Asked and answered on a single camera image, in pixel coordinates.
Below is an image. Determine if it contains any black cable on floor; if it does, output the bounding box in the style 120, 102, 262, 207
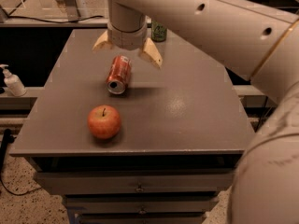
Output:
0, 128, 43, 196

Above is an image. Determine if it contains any black cable on ledge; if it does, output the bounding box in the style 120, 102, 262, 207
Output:
8, 0, 105, 24

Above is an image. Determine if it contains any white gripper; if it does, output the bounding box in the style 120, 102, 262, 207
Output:
93, 22, 163, 69

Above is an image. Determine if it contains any grey drawer cabinet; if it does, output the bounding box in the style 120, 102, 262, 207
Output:
11, 29, 254, 224

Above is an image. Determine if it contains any white pump bottle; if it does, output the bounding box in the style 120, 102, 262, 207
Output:
0, 64, 26, 97

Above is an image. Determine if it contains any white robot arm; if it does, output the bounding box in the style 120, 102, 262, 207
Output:
109, 0, 299, 224

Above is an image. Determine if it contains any red apple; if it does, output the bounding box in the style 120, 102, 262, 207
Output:
87, 105, 121, 139

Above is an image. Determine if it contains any red coke can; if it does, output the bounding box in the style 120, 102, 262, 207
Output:
107, 55, 131, 94

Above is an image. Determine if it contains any green soda can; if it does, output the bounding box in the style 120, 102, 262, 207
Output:
151, 21, 167, 42

